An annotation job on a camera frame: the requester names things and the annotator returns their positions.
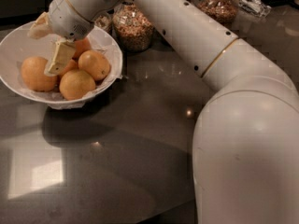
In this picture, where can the small middle orange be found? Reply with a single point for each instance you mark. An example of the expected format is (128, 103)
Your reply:
(72, 64)

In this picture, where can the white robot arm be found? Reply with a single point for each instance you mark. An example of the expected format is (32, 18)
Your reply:
(245, 148)

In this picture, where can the clear plastic bag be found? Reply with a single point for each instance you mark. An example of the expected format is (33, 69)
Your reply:
(254, 7)

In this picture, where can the glass cereal jar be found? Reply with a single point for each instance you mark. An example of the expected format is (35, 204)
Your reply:
(104, 22)
(132, 28)

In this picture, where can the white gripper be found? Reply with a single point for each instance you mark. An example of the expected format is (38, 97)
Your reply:
(64, 18)

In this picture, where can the white paper bowl liner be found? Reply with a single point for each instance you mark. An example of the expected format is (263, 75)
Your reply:
(100, 41)

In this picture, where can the white bowl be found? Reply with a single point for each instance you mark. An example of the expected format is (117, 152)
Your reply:
(9, 54)

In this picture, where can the leftmost glass cereal jar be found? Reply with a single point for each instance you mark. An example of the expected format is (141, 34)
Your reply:
(104, 22)

